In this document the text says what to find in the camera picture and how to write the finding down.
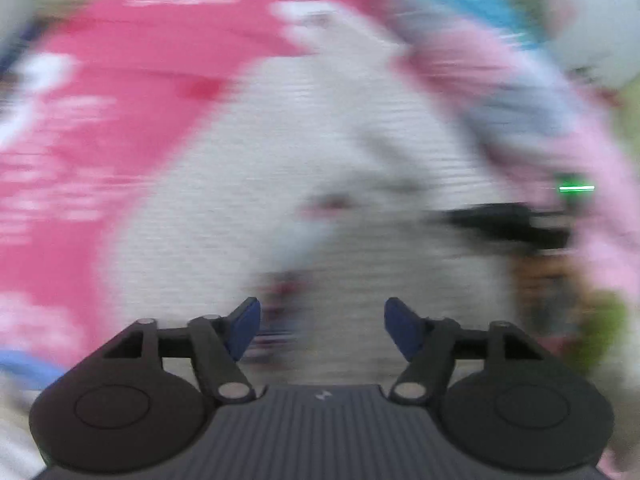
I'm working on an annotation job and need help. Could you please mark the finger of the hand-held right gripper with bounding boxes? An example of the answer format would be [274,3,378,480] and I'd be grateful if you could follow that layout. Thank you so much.
[441,203,532,242]

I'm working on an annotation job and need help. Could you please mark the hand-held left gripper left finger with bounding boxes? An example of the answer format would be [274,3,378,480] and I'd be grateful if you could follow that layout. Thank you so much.
[102,296,262,403]

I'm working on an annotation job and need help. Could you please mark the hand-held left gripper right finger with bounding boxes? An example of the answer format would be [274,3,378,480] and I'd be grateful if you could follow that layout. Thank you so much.
[384,297,546,405]

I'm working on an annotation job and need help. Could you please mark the beige white checked garment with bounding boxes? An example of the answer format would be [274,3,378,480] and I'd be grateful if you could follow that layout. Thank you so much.
[100,45,531,386]

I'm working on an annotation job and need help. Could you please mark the green cloth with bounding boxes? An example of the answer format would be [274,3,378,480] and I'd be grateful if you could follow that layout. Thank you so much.
[572,290,628,378]

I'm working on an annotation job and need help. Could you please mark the pink grey floral quilt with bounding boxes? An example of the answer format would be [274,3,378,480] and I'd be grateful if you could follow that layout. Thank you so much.
[390,0,640,476]

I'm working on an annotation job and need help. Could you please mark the blue cloth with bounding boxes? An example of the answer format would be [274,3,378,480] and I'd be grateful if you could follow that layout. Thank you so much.
[0,349,68,392]

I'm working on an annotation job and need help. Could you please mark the white bags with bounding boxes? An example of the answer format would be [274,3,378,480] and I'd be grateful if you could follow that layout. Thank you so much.
[0,375,53,480]

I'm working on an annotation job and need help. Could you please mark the pink floral blanket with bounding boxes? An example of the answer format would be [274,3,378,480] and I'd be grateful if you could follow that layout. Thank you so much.
[0,0,401,361]

